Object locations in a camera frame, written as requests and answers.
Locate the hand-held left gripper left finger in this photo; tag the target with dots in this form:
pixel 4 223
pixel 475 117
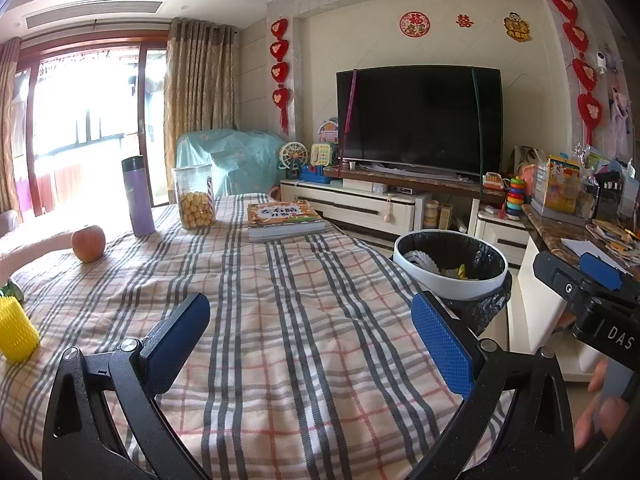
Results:
pixel 177 340

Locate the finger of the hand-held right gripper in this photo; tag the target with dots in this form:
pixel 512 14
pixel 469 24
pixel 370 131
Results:
pixel 560 280
pixel 600 267

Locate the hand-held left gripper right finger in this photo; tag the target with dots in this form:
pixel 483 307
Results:
pixel 445 345

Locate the white round bin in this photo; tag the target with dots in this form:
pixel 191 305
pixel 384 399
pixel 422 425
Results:
pixel 450 287

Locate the yellow snack packet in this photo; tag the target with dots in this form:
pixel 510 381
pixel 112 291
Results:
pixel 462 272

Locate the white paper cupcake liner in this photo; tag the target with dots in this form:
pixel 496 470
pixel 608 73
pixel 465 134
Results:
pixel 422 260

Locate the person's right hand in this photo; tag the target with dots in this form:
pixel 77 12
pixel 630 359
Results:
pixel 610 417

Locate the white envelope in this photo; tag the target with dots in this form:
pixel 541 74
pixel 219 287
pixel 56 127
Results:
pixel 572 246

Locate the marble side counter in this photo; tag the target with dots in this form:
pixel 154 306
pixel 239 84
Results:
pixel 555 240

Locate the yellow printed box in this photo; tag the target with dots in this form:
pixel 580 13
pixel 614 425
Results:
pixel 561 185

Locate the red toy cash register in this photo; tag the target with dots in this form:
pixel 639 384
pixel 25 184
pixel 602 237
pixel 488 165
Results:
pixel 493 181

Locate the plaid blanket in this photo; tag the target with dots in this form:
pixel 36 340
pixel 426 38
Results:
pixel 300 335

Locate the beige bag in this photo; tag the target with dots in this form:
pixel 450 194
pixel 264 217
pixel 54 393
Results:
pixel 525 160

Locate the red apple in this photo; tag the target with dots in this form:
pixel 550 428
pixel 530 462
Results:
pixel 88 244

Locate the clear jar of cookies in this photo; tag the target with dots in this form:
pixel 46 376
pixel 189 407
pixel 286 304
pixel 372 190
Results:
pixel 195 207

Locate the purple thermos bottle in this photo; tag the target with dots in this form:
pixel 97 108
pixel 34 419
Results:
pixel 139 200

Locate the pink plastic spoon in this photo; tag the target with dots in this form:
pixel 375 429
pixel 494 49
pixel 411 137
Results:
pixel 387 210

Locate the pink hanging cloth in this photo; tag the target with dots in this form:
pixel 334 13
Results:
pixel 620 115

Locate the yellow foam fruit net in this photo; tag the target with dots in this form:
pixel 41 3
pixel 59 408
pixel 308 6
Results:
pixel 17 332

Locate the orange children's book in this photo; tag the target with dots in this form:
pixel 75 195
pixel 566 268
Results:
pixel 280 212

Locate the green stick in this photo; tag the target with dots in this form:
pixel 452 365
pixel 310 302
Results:
pixel 479 135

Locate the white television cabinet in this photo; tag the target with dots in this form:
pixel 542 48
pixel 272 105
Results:
pixel 350 205

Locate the pink covered sofa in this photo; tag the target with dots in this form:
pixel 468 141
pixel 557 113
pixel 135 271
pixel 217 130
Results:
pixel 30 250

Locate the green snack packet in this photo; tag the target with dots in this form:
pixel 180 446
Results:
pixel 10 291

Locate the teal dust cover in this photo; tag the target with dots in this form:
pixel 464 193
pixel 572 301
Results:
pixel 235 155

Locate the blue toy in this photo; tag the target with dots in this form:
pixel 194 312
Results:
pixel 315 175

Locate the toy ferris wheel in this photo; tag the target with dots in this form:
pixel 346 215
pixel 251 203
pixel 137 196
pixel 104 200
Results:
pixel 293 157

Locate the black television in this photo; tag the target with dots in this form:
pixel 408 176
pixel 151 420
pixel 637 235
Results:
pixel 415 115

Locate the green toy phone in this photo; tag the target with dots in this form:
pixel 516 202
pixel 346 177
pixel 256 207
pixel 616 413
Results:
pixel 322 155

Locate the wooden sliding glass door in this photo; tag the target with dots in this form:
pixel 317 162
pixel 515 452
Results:
pixel 145 110

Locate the red heart hanging decoration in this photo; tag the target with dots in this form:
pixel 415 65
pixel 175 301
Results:
pixel 280 50
pixel 575 35

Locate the house-shaped toy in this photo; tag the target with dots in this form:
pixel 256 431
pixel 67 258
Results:
pixel 328 131

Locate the pink stick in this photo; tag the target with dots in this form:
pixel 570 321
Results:
pixel 348 120

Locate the beige patterned curtain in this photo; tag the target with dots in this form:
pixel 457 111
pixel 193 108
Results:
pixel 200 75
pixel 7 125

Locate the ceiling air vent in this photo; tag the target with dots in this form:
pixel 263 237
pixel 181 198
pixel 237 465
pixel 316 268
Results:
pixel 95 14

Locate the white security camera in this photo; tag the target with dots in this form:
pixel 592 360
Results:
pixel 606 62

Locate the cartoon figure wall decal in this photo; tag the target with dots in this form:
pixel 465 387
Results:
pixel 517 27

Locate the red character wall decal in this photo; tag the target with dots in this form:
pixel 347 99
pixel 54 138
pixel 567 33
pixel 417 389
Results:
pixel 465 20

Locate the round red wall decal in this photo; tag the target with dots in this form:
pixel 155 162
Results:
pixel 414 24

